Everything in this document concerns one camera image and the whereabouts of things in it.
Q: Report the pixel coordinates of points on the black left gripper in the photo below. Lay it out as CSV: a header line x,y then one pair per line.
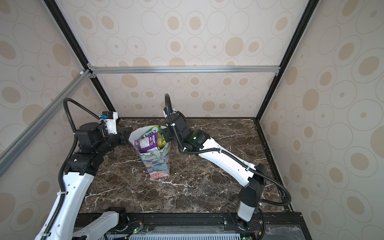
x,y
125,136

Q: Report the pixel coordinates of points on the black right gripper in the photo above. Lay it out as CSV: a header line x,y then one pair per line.
x,y
165,134

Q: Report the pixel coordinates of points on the yellow green candy bag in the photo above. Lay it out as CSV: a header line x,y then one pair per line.
x,y
156,129

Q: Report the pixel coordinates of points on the purple berries candy bag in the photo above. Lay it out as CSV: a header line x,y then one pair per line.
x,y
147,144

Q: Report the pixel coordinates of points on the white paper bag colourful print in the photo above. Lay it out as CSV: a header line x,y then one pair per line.
x,y
157,163

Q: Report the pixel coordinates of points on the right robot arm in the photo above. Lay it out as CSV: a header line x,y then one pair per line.
x,y
197,142

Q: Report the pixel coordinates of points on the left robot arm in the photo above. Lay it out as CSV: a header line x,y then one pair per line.
x,y
75,177

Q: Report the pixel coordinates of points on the horizontal aluminium rail back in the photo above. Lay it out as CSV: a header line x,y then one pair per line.
x,y
185,70

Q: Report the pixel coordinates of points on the aluminium rail left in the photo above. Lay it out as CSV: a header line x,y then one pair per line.
x,y
26,137

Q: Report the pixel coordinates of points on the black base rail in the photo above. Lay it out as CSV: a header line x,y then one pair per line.
x,y
210,226

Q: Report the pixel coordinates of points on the black vertical frame post left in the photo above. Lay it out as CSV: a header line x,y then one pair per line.
x,y
72,40

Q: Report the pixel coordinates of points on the black vertical frame post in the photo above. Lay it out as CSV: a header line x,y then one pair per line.
x,y
298,33
72,40

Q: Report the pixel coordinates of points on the black vertical frame post right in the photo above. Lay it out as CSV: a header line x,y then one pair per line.
x,y
298,33

